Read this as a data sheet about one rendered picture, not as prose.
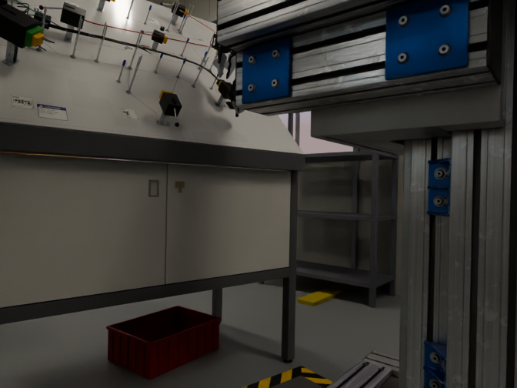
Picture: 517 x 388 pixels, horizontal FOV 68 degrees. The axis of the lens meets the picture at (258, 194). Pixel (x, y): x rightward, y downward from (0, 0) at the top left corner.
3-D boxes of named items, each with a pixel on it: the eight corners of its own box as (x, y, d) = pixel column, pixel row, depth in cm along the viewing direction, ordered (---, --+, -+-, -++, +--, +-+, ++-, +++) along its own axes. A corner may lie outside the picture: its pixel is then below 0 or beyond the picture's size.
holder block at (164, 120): (163, 141, 120) (174, 116, 115) (153, 115, 127) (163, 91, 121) (177, 142, 123) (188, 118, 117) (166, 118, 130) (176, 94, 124)
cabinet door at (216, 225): (290, 267, 159) (292, 171, 159) (166, 285, 125) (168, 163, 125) (285, 265, 161) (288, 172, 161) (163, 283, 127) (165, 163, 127)
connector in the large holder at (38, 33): (36, 38, 109) (38, 25, 106) (46, 44, 109) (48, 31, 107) (23, 45, 104) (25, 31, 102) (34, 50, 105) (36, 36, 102)
